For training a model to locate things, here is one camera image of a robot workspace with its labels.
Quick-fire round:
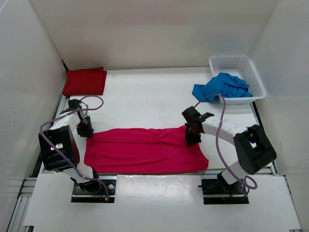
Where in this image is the pink t-shirt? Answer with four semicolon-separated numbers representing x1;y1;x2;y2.
84;126;209;174

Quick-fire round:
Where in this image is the red t-shirt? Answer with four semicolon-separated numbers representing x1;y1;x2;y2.
62;67;107;96

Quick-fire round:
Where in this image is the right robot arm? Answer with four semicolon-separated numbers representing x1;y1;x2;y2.
182;106;277;193

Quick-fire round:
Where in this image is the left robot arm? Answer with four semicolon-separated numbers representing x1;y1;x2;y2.
38;99;101;194

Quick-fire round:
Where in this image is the blue t-shirt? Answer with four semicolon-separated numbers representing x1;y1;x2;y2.
192;72;252;102

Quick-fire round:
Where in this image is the white plastic laundry basket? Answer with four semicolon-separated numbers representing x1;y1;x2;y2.
209;55;266;104

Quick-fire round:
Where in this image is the white front cover board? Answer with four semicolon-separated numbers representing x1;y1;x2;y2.
24;174;301;232

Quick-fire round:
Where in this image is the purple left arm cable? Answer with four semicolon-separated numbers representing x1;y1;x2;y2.
39;95;111;203

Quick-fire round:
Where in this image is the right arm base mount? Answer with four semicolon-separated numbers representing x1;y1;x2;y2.
197;179;249;205

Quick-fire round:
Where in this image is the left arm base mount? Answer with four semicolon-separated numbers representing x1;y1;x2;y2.
71;175;117;203

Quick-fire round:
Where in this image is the aluminium front rail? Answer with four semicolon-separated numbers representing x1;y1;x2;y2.
39;163;278;176

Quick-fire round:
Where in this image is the aluminium rail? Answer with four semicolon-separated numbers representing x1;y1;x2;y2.
0;96;61;232
39;163;278;176

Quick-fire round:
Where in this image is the aluminium left side rail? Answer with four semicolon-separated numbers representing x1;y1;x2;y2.
0;96;61;232

